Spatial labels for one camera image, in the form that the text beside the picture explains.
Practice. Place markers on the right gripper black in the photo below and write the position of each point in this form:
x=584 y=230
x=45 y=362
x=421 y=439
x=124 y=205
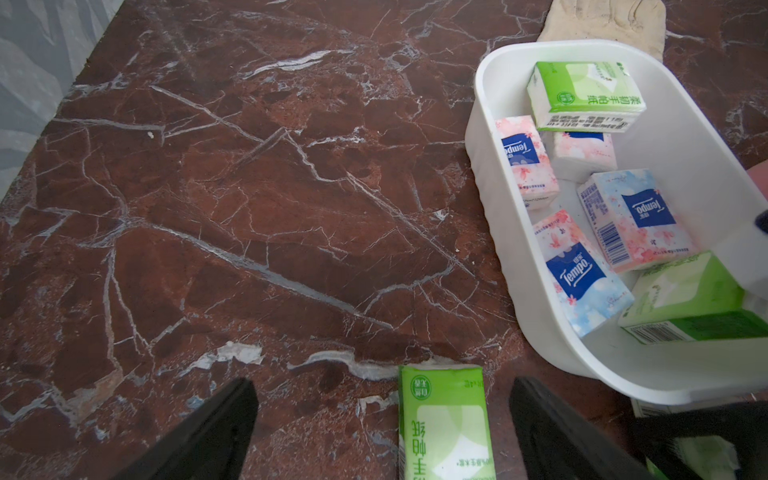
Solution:
x=556 y=442

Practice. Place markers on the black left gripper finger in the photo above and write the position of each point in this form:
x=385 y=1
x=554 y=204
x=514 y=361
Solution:
x=211 y=443

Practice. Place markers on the green tissue pack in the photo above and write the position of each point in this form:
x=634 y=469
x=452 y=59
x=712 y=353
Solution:
x=444 y=430
x=585 y=97
x=710 y=457
x=692 y=300

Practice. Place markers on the pink Tempo tissue pack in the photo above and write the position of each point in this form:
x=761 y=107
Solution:
x=529 y=161

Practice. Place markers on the pink blue Tempo pack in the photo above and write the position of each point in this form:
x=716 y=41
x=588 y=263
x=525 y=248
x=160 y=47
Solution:
x=587 y=288

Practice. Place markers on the pink Tempo pack right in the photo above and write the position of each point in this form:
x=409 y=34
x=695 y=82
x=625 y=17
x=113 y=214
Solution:
x=632 y=222

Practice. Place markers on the pink tissue pack hidden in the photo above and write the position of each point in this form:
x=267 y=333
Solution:
x=575 y=156

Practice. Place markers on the beige work glove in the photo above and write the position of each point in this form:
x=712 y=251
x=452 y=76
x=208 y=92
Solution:
x=638 y=23

